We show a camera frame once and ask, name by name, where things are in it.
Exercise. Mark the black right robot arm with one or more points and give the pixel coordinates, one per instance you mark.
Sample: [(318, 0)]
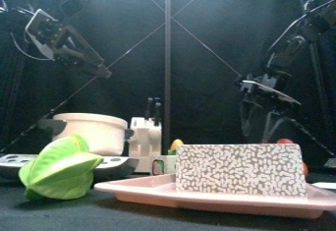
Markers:
[(302, 35)]

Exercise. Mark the red toy tomato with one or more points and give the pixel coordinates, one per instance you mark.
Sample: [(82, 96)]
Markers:
[(286, 141)]

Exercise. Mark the grey white patterned box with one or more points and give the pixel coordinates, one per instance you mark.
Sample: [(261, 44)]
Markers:
[(241, 169)]

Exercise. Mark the yellow toy vegetable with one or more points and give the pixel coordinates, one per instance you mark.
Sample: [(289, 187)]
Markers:
[(177, 144)]

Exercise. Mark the white toy pot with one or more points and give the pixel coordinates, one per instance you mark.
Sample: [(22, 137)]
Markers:
[(94, 133)]

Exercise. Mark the flat white object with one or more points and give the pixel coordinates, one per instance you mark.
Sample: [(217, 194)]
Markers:
[(326, 185)]

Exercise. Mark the small white toy cup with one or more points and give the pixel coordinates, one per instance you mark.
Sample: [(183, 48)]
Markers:
[(165, 164)]

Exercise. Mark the white toy knife block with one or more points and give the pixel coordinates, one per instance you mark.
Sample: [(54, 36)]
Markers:
[(145, 146)]

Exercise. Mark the grey toy stove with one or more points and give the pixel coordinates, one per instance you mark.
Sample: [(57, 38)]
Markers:
[(117, 166)]

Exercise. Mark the pink plastic tray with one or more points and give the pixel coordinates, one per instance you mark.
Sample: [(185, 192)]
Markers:
[(149, 190)]

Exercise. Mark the vertical metal frame pole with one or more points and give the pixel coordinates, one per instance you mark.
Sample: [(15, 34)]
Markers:
[(167, 61)]

